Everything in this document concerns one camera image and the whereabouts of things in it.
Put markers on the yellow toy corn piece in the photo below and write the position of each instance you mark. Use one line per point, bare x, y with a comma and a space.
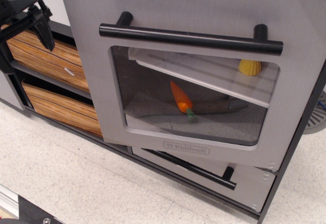
250, 67

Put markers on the grey round slotted base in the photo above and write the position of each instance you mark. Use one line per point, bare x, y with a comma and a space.
316, 123

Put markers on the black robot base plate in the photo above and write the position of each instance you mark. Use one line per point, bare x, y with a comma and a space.
25, 212

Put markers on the wood-pattern storage bin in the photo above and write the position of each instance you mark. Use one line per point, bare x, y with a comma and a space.
62, 64
62, 105

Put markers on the white oven shelf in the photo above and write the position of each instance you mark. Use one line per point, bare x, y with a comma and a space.
216, 73

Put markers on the black oven door handle bar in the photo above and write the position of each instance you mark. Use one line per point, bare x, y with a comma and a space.
258, 44

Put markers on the upper wood-pattern storage bin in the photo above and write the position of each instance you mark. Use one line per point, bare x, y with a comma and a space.
62, 64

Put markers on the lower wood-pattern storage bin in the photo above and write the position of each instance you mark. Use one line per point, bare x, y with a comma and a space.
62, 105

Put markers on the orange toy carrot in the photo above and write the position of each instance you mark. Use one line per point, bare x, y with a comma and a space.
182, 101

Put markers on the black drawer handle bar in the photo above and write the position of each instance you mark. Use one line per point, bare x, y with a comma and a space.
224, 180

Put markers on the grey lower oven drawer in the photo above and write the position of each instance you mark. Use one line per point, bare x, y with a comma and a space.
247, 185

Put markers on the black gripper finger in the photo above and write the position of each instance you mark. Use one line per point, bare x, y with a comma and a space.
43, 32

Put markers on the grey toy oven door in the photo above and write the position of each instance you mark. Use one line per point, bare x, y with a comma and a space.
135, 105

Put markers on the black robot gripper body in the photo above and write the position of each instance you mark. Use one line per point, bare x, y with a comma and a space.
20, 15

